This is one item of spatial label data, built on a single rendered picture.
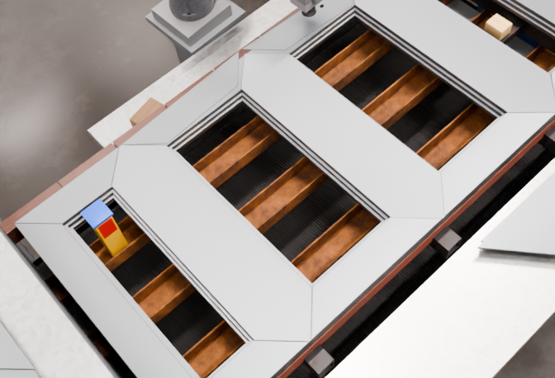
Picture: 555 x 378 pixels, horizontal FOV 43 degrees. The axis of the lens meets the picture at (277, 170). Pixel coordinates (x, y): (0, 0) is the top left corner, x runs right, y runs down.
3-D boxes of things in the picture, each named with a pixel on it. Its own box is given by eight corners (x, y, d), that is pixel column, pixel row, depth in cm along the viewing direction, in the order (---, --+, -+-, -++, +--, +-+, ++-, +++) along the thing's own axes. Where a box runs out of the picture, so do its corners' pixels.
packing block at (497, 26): (509, 32, 211) (513, 23, 208) (499, 41, 210) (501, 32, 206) (494, 21, 214) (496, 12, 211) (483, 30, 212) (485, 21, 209)
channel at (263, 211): (525, 12, 228) (528, 2, 224) (103, 367, 177) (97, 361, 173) (505, 0, 231) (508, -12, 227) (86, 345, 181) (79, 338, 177)
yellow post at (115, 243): (130, 248, 194) (111, 215, 177) (116, 260, 192) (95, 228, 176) (120, 237, 196) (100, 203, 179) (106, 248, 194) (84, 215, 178)
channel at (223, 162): (476, -18, 237) (478, -30, 232) (60, 312, 186) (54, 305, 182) (457, -30, 240) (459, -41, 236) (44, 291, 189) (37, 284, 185)
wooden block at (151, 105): (154, 106, 219) (150, 96, 215) (168, 115, 217) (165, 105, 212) (132, 129, 215) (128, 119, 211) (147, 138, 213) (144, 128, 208)
